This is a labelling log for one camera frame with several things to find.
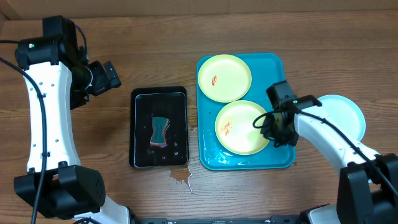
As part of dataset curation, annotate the yellow plate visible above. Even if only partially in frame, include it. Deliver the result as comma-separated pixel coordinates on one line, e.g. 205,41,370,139
197,54,252,103
215,100,269,156

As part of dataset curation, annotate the light blue plate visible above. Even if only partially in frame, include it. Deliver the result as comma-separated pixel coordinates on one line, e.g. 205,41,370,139
318,95,366,141

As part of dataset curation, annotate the orange green sponge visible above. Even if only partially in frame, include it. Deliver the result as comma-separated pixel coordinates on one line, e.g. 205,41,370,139
149,117,170,147

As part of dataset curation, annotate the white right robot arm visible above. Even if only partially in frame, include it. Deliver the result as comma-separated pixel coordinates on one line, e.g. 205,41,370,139
252,95,397,224

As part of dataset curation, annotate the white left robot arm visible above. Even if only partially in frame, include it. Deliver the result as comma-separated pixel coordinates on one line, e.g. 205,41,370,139
14,34,132,223

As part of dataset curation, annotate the teal plastic tray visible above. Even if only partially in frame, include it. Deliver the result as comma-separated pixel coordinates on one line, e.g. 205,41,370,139
197,53,296,171

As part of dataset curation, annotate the black water tray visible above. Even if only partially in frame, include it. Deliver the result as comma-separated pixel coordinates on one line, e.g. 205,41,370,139
129,86,189,169

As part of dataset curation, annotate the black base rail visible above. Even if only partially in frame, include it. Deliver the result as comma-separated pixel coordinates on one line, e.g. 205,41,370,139
136,215,302,224

